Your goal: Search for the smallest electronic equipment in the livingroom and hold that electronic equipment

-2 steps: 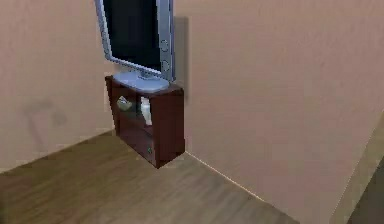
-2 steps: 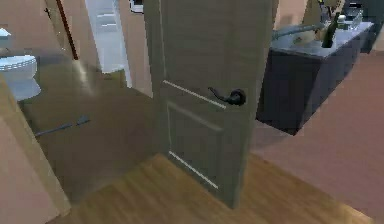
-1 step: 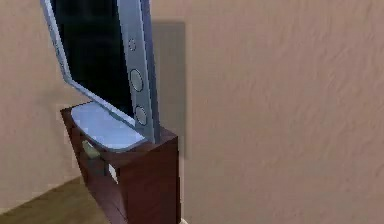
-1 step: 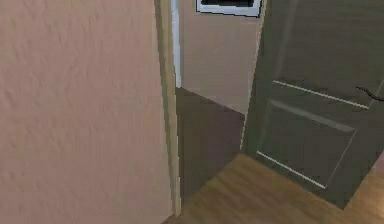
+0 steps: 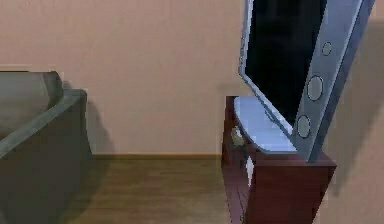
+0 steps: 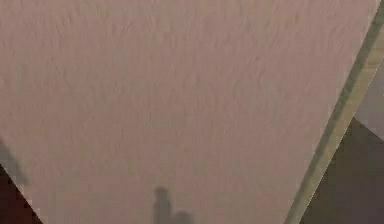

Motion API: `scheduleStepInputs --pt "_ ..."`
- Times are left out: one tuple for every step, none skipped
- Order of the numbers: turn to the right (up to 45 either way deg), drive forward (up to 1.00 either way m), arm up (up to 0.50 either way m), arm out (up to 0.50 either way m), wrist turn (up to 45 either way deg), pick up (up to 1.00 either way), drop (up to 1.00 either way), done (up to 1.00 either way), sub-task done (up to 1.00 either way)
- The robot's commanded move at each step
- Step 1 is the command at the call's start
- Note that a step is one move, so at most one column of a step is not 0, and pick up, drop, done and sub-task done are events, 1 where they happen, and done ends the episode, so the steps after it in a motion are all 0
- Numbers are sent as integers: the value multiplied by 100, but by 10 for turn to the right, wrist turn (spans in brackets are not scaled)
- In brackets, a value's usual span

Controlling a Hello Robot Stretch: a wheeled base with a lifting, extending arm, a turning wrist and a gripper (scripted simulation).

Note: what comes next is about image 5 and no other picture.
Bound small olive figurine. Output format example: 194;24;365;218
230;126;247;149

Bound grey flat television set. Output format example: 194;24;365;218
233;0;377;164

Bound dark grey sofa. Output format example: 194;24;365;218
0;70;94;224

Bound dark red television stand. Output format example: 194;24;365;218
220;95;338;224

